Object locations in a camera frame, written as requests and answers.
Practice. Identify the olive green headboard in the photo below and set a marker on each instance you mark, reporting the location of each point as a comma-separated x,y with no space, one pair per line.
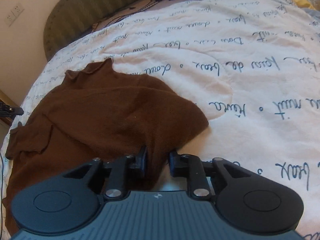
70,19

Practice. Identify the white script-print duvet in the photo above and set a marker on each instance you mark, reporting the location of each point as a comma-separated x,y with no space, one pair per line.
252,66

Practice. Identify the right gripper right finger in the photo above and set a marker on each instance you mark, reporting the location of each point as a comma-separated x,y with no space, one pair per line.
195,171

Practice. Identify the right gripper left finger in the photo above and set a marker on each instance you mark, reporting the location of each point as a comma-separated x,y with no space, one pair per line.
124,174

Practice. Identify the white wall socket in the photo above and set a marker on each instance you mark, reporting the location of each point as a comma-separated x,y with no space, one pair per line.
13,14

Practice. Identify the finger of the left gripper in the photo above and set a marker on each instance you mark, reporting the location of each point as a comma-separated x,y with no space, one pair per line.
7,111

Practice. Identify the brown knit sweater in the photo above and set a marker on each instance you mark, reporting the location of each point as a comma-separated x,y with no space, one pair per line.
99,113

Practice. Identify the yellow cloth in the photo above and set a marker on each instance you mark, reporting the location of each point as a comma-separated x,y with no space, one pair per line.
304,4

